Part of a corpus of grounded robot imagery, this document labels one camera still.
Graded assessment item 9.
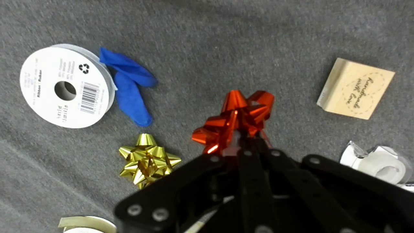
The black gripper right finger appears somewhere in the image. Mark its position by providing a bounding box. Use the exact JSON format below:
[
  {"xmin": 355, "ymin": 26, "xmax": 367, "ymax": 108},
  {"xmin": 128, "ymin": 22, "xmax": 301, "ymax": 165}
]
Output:
[{"xmin": 257, "ymin": 139, "xmax": 414, "ymax": 233}]

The small beige stamp block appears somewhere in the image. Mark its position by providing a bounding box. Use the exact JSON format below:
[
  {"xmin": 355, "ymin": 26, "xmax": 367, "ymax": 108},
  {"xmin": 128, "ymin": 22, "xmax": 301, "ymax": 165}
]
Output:
[{"xmin": 316, "ymin": 57, "xmax": 394, "ymax": 121}]

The red gift bow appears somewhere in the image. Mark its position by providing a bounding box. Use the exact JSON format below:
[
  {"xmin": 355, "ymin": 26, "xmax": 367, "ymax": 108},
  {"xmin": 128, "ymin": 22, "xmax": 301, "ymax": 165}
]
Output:
[{"xmin": 191, "ymin": 90, "xmax": 274, "ymax": 154}]

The white ribbon spool far edge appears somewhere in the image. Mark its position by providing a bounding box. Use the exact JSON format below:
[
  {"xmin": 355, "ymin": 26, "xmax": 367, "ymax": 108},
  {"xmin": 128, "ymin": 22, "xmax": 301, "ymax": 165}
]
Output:
[{"xmin": 58, "ymin": 217, "xmax": 116, "ymax": 233}]

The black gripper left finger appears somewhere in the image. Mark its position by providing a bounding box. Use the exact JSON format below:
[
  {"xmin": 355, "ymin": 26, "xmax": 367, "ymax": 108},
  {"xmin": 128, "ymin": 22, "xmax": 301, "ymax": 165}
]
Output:
[{"xmin": 113, "ymin": 156, "xmax": 240, "ymax": 233}]

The white spool with blue ribbon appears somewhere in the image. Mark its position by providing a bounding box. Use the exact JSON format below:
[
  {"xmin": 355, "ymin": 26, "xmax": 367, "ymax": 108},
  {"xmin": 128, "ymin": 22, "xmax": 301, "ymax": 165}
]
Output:
[{"xmin": 19, "ymin": 44, "xmax": 156, "ymax": 129}]

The clear tape dispenser roll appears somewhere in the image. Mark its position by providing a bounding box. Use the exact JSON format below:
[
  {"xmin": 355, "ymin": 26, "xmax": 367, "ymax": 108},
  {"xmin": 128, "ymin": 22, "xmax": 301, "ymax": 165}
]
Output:
[{"xmin": 340, "ymin": 141, "xmax": 414, "ymax": 192}]

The gold gift bow near spool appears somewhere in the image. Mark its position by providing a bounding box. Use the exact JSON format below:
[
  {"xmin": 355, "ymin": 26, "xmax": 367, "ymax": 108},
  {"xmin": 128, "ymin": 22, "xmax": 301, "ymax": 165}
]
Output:
[{"xmin": 118, "ymin": 134, "xmax": 181, "ymax": 191}]

